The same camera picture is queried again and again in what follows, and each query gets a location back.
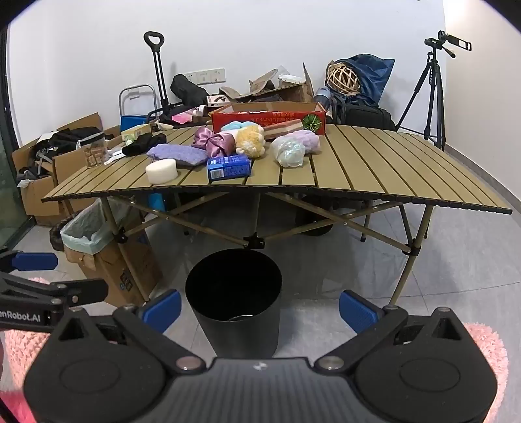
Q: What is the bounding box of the cardboard box with liner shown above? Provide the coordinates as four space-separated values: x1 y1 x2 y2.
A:
61 199 163 310

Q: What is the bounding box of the clear plastic bag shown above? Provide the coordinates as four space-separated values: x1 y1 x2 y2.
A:
271 136 306 167

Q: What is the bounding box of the yellow plush toy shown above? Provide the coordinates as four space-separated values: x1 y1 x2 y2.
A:
236 125 267 156

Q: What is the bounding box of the black telescopic pull handle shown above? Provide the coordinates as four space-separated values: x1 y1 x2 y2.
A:
143 32 165 118

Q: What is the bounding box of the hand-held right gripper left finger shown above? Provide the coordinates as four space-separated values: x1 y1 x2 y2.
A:
48 289 206 372

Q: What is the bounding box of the tan slatted folding table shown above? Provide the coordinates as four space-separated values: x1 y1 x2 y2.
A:
41 124 513 314

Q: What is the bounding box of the clear snack jar black lid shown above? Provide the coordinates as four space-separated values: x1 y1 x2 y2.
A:
77 133 110 168

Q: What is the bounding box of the dark round object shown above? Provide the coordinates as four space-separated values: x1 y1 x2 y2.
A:
49 217 76 251

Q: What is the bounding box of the blue printed carton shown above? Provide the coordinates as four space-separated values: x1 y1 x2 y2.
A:
207 155 252 182

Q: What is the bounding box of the pale green box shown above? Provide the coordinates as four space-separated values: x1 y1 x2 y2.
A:
121 124 152 141

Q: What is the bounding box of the black tripod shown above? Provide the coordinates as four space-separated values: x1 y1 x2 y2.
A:
395 45 446 151

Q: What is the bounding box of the dark glass door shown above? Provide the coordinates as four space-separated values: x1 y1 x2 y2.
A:
0 24 33 253

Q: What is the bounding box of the black rolled bag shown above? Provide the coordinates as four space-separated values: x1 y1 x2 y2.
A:
170 74 209 107

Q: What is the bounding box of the white wall socket strip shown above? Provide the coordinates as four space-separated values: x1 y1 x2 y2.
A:
179 69 225 84

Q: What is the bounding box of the woven bamboo ball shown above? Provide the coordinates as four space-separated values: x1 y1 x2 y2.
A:
328 61 362 96

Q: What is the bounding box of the white round foam block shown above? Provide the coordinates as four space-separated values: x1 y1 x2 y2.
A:
146 158 179 184

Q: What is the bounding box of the pale green bin liner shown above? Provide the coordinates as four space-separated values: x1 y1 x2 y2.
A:
61 199 127 255

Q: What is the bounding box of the dark blue bag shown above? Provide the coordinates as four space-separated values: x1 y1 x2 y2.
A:
346 54 395 107

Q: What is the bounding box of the large cardboard box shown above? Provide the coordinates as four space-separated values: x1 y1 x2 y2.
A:
12 134 84 226
53 113 123 192

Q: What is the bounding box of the purple satin bow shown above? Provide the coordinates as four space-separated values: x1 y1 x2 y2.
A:
192 127 237 158

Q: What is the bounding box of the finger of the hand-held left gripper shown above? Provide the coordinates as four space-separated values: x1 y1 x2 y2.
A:
0 249 58 272
0 270 110 310

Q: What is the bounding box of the black clothes pile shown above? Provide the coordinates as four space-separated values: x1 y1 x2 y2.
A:
30 127 102 180

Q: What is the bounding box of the black fuzzy cloth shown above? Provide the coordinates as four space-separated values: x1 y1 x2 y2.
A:
122 133 167 156

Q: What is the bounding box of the lavender woven pouch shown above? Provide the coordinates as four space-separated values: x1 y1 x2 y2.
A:
147 143 208 167

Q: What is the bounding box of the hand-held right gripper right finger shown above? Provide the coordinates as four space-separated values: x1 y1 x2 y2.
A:
313 290 475 373

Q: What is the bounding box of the black round bin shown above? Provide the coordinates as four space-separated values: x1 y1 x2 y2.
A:
185 249 283 359

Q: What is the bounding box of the black backpack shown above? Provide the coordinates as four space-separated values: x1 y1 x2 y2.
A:
331 100 395 131

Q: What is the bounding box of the red cardboard box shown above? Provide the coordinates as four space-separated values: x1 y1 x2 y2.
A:
211 102 326 136

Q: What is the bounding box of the pink shaggy rug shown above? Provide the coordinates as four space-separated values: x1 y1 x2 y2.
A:
0 277 509 423

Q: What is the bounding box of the open brown cardboard box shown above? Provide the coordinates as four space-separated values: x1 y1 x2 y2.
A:
220 63 316 106

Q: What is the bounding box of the striped brown pink box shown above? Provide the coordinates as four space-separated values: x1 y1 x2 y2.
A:
262 120 306 141

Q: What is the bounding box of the pale lavender fuzzy plush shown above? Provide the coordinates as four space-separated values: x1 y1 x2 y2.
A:
291 131 321 154

